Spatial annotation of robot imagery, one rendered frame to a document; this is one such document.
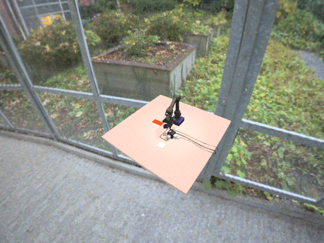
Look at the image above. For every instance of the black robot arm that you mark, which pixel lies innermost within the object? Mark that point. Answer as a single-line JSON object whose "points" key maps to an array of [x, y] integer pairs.
{"points": [[169, 110]]}

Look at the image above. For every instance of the orange flat rectangular pad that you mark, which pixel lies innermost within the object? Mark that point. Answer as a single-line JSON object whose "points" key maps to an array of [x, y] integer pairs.
{"points": [[157, 122]]}

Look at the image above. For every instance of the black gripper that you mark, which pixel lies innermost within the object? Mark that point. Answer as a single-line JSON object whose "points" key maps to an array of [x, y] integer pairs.
{"points": [[169, 124]]}

